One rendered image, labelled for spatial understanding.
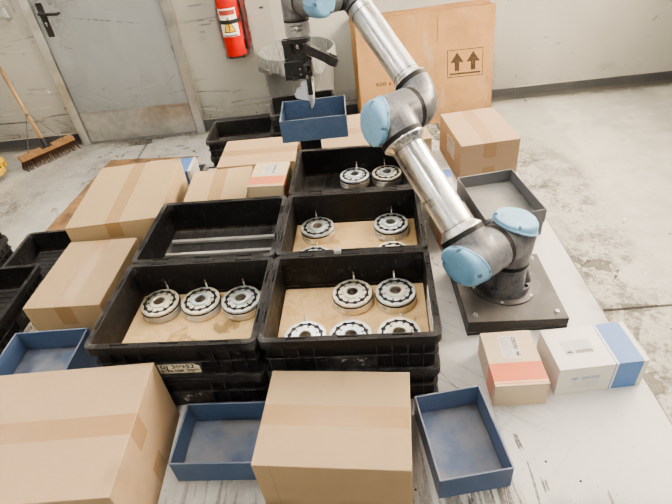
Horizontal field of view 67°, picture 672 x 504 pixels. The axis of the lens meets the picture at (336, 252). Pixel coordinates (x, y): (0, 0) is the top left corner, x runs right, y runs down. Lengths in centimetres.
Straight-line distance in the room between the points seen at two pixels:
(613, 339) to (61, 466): 120
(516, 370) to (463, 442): 20
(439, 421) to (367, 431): 25
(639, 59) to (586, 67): 41
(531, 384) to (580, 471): 19
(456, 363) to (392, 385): 29
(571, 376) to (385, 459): 50
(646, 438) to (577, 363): 20
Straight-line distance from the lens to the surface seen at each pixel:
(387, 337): 108
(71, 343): 154
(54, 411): 123
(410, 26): 406
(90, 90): 470
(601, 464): 125
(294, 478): 105
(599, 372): 131
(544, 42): 454
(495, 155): 199
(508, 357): 127
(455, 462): 118
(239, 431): 127
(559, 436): 126
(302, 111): 168
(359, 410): 106
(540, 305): 146
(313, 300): 133
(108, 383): 122
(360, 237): 152
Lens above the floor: 174
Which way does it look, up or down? 38 degrees down
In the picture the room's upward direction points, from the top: 7 degrees counter-clockwise
